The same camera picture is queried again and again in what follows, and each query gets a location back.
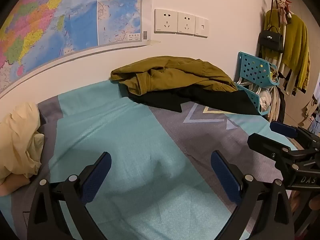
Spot black garment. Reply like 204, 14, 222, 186
125, 84, 262, 116

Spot yellow-green cardigan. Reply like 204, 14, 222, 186
264, 9, 310, 95

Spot olive green jacket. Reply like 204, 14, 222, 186
110, 57, 238, 96

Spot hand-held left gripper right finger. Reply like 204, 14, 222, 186
210, 150, 293, 240

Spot colourful wall map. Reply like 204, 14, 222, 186
0, 0, 162, 99

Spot black handbag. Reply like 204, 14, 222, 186
258, 26, 285, 53

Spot small plush doll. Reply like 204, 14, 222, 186
277, 0, 293, 24

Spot beige hanging clothes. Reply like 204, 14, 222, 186
269, 86, 287, 123

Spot white cloth in basket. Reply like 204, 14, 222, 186
257, 86, 273, 113

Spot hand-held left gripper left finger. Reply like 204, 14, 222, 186
27, 151, 112, 240

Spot teal and grey bed sheet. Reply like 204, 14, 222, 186
0, 80, 300, 240

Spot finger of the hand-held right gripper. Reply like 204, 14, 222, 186
247, 132, 294, 162
269, 121, 320, 153

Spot white coat rack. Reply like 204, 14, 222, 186
271, 0, 292, 80

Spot teal plastic basket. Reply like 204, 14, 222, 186
237, 52, 280, 87
236, 83, 272, 116

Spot white wall socket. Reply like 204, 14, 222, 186
154, 9, 178, 34
177, 12, 197, 35

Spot cream garment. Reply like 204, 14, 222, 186
0, 102, 45, 184

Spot tan hanging garment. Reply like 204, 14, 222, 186
299, 94, 320, 133

